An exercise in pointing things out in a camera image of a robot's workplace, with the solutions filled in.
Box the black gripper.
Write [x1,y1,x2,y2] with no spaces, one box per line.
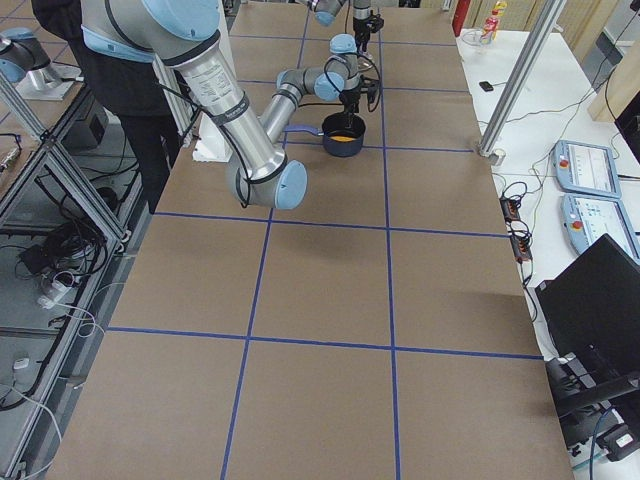
[352,18,371,54]
[338,86,362,129]

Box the yellow plastic corn cob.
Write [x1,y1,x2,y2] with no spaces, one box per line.
[329,131,356,142]

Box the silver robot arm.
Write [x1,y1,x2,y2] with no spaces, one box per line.
[298,0,381,54]
[81,0,361,210]

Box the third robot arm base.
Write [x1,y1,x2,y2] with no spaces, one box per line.
[1,27,81,101]

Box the small black box device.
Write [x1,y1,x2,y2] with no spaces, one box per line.
[479,81,494,92]

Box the red patterned plastic bottle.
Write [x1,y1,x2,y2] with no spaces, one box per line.
[479,1,507,45]

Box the black power strip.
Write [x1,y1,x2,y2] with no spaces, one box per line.
[500,197,533,264]

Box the person in black jacket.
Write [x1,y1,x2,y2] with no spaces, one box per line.
[32,1,183,213]

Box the upper blue teach pendant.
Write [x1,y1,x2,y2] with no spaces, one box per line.
[550,140,621,199]

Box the blue teach pendant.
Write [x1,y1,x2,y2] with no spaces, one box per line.
[561,193,639,261]
[550,140,621,199]

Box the lower blue teach pendant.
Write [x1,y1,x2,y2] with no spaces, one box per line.
[561,193,639,261]

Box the black laptop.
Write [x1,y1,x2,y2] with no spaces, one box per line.
[533,232,640,381]

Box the blue saucepan with handle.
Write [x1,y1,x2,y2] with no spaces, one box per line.
[284,112,366,158]

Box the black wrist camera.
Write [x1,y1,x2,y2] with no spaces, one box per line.
[368,14,384,34]
[361,76,381,113]

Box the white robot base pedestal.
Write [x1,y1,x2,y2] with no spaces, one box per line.
[192,111,232,163]

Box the aluminium frame post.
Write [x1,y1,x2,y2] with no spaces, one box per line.
[477,0,567,166]

